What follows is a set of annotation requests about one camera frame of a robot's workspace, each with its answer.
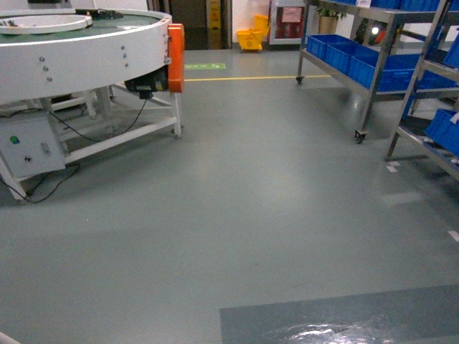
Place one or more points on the blue bin right shelf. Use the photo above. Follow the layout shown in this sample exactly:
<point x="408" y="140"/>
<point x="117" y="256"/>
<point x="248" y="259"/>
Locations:
<point x="443" y="129"/>

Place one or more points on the orange guard panel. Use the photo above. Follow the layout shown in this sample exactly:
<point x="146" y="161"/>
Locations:
<point x="176" y="54"/>

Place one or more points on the blue bin on shelf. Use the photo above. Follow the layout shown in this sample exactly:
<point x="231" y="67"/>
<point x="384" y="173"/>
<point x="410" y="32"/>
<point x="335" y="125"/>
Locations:
<point x="359" y="62"/>

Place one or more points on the steel shelf right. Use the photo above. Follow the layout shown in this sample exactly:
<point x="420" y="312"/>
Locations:
<point x="434" y="80"/>

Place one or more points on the potted plant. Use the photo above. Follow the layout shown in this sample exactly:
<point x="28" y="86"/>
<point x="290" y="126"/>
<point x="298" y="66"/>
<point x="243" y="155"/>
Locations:
<point x="328" y="20"/>

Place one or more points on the steel rolling shelf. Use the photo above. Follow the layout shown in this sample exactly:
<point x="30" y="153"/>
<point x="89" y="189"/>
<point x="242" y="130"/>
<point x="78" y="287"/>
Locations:
<point x="395" y="19"/>

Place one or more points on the white round conveyor table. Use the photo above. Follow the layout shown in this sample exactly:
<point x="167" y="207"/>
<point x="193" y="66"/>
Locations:
<point x="72" y="64"/>

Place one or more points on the black motor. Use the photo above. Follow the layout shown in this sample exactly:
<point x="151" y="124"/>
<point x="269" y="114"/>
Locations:
<point x="146" y="85"/>

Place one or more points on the yellow mop bucket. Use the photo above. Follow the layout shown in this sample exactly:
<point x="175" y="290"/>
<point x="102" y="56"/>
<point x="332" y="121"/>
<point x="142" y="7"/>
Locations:
<point x="250" y="40"/>

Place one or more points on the yellow wet floor sign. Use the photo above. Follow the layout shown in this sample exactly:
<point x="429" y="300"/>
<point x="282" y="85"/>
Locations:
<point x="214" y="24"/>

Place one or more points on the white control box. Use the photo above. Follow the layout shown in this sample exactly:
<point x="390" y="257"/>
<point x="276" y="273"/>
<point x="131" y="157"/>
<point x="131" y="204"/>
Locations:
<point x="30" y="145"/>

